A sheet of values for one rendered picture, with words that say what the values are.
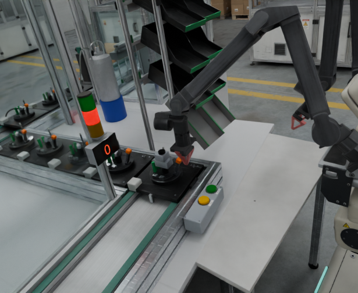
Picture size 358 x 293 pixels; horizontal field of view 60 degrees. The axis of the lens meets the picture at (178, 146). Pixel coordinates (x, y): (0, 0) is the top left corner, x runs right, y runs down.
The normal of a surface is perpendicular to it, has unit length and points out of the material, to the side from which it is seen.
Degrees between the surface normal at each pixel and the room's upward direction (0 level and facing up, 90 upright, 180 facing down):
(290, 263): 0
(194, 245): 0
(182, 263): 0
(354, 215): 90
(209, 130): 45
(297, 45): 71
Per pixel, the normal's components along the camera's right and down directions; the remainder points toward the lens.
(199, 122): 0.44, -0.43
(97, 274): -0.15, -0.84
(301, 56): -0.36, 0.18
